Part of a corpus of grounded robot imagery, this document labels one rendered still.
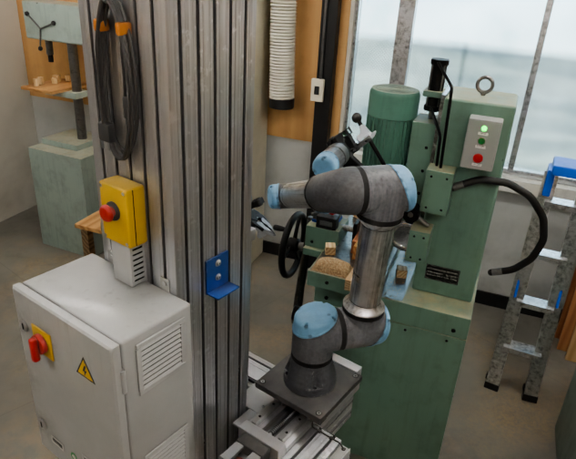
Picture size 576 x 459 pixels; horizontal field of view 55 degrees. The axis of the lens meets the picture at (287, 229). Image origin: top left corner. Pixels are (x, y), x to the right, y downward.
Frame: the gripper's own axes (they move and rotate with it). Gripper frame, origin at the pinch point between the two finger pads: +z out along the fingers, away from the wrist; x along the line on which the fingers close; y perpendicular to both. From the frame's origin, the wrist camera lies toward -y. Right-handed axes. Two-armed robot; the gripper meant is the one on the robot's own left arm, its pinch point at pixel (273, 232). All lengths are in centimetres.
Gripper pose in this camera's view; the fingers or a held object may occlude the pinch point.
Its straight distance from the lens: 227.6
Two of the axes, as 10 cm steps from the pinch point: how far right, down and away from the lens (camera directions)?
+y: -5.2, 6.8, 5.3
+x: -3.7, 3.8, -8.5
